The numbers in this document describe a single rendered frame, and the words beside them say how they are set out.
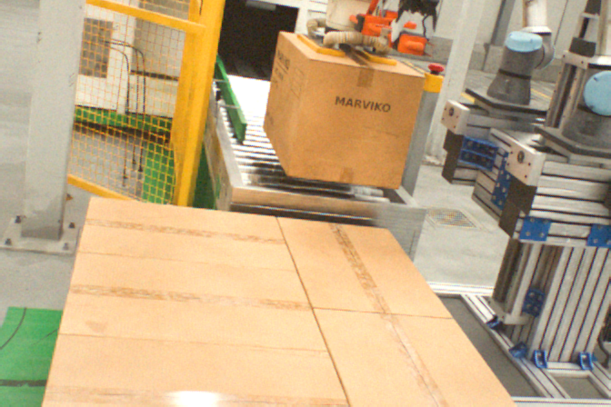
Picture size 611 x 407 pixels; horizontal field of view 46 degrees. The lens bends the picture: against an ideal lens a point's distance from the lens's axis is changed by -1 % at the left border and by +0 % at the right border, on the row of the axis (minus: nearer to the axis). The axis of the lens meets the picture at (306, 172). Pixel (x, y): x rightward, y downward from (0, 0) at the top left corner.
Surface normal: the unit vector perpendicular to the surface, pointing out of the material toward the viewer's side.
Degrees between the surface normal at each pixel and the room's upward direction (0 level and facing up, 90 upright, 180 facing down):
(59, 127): 90
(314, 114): 90
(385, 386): 0
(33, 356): 0
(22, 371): 0
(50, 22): 91
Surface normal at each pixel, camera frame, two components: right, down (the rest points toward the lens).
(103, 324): 0.19, -0.94
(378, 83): 0.20, 0.33
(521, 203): -0.96, -0.11
